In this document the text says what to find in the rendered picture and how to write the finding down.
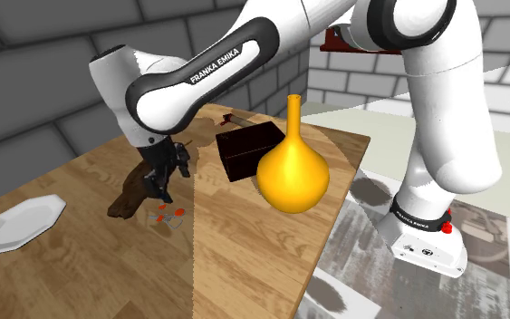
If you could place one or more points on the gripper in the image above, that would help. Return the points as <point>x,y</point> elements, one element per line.
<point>162,158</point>

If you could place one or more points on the red wall shelf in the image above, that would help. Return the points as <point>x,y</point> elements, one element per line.
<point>330,46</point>

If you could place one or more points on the white octagonal plate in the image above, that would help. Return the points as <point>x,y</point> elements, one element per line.
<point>18,225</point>

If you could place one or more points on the yellow long-necked vase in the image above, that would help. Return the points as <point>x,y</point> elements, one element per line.
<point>293,174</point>

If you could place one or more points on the patterned grey robot stand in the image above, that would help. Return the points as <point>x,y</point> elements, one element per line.
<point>413,296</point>

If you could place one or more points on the dark brown box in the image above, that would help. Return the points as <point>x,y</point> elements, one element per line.
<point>245,148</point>

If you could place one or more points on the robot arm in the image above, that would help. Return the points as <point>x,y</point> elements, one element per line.
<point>440,110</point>

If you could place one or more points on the wooden table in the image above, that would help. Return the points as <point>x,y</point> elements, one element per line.
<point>237,247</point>

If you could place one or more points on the tan stick with red end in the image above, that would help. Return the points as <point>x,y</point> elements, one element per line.
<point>241,119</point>

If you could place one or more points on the brown driftwood piece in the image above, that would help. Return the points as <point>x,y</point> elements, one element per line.
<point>128,199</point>

